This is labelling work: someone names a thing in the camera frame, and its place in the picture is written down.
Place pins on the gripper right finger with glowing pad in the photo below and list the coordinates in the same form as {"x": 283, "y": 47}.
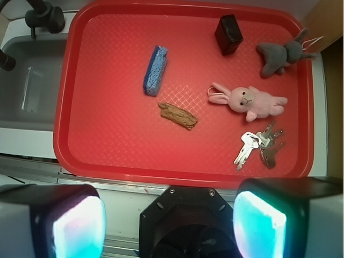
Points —
{"x": 289, "y": 217}

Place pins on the pink plush bunny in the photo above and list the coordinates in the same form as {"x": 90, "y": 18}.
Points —
{"x": 254, "y": 103}

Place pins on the blue sponge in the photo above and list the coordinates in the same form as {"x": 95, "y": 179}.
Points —
{"x": 155, "y": 70}

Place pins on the gray plush animal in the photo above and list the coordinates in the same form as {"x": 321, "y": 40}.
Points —
{"x": 277, "y": 57}

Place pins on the black box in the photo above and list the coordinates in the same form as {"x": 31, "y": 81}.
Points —
{"x": 228, "y": 34}

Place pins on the black faucet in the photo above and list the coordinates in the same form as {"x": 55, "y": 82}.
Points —
{"x": 43, "y": 14}

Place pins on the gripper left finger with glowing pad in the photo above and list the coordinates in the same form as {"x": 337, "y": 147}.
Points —
{"x": 52, "y": 221}

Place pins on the red plastic tray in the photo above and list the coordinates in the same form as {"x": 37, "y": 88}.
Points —
{"x": 107, "y": 127}

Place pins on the gray sink basin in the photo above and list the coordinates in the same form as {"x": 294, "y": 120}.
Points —
{"x": 29, "y": 92}

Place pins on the brown wood piece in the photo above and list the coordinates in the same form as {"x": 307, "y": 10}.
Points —
{"x": 178, "y": 115}

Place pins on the silver key bunch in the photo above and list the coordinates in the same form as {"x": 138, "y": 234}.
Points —
{"x": 265, "y": 142}

